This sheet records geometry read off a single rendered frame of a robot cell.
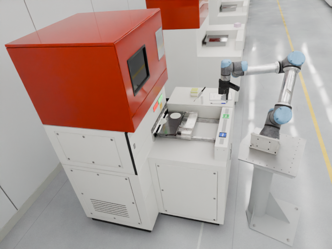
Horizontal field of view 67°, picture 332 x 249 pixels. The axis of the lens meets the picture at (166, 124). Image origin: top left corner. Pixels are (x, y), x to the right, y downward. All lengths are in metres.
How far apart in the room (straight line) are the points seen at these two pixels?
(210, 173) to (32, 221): 1.99
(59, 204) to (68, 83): 1.78
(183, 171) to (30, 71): 1.29
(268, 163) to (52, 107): 1.59
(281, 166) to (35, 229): 2.41
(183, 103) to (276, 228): 1.42
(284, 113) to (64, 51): 1.47
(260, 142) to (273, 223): 0.91
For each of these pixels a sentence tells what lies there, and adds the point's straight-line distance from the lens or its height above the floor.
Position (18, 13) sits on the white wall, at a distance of 3.07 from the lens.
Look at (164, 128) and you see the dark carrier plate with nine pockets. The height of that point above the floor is 0.90.
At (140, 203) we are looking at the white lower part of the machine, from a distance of 2.20.
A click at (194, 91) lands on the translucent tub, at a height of 1.03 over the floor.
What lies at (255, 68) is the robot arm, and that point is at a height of 1.35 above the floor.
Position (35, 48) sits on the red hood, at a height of 1.79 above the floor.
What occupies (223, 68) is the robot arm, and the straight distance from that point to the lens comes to 1.95.
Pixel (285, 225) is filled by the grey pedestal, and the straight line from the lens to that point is 2.68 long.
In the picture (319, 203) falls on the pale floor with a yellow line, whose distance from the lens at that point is 2.95.
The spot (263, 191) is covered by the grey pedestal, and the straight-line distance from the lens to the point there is 2.39.
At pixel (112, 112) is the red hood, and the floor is 1.38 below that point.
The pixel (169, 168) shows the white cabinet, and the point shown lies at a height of 0.72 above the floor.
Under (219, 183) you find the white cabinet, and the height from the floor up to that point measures 0.63.
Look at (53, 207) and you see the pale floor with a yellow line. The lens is 3.15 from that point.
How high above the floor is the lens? 2.18
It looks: 35 degrees down
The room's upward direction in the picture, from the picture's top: 8 degrees counter-clockwise
